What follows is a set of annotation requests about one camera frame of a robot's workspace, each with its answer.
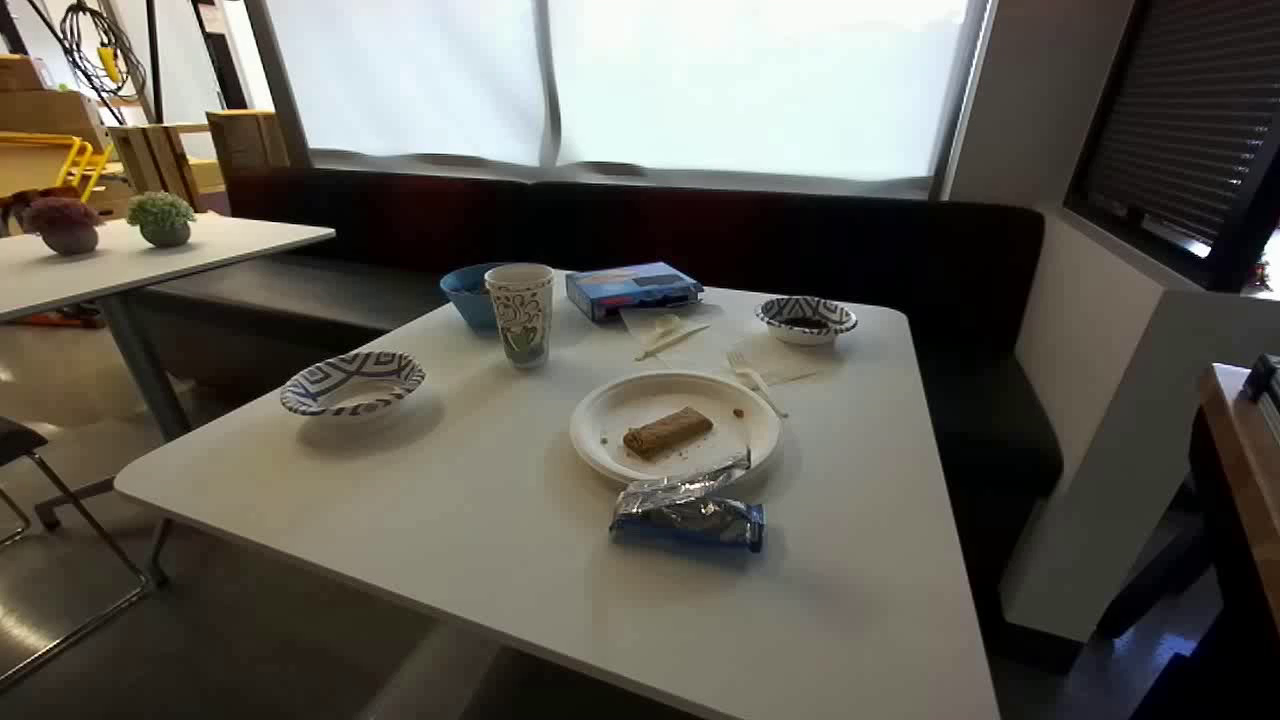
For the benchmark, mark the teal mug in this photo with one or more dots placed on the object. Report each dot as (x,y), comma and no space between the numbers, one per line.
(467,297)

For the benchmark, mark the blue cardboard box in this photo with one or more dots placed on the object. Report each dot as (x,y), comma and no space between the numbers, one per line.
(632,287)

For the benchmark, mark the dark window blind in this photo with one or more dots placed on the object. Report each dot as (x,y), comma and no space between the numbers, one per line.
(1187,120)

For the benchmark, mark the silver blue foil wrapper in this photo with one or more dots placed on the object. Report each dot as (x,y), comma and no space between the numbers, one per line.
(687,516)

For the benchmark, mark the patterned bowl with dark food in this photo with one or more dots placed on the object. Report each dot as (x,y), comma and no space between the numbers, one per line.
(810,322)

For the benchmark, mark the wooden desk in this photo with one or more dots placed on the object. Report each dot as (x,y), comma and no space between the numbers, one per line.
(1245,464)

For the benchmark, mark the yellow metal frame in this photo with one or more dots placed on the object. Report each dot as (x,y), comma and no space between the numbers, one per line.
(68,160)

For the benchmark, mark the white side table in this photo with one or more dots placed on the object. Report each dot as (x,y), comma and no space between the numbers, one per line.
(133,256)

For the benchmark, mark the dark window frame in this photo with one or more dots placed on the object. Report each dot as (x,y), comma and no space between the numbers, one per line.
(546,80)

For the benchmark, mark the wooden crates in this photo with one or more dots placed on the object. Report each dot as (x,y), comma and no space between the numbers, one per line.
(166,154)

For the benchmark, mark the white plastic fork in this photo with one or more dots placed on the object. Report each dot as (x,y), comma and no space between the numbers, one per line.
(763,390)

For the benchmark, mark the dark upholstered bench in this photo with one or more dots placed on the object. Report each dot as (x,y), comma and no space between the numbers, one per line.
(935,265)

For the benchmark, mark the white round plate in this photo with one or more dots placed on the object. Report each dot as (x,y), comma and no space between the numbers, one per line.
(607,426)

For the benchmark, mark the black metal chair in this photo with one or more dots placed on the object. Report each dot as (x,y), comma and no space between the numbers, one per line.
(17,441)

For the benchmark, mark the patterned paper cup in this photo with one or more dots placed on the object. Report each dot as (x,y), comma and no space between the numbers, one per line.
(521,312)

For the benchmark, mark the purple potted plant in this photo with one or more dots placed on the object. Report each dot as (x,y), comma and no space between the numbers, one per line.
(64,226)

